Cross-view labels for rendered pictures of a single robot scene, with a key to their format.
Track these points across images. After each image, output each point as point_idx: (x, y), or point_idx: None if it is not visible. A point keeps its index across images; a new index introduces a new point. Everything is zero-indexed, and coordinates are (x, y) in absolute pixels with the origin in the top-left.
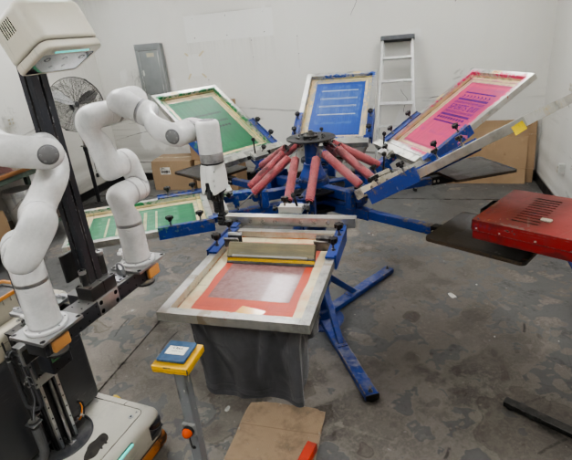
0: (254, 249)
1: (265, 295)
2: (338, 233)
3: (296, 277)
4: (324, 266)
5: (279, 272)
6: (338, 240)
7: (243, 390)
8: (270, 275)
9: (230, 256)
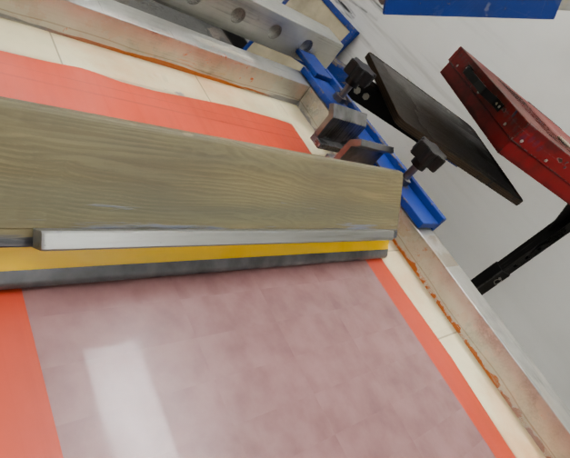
0: (196, 185)
1: None
2: (338, 94)
3: (407, 343)
4: (452, 271)
5: (335, 321)
6: (364, 130)
7: None
8: (328, 357)
9: (3, 247)
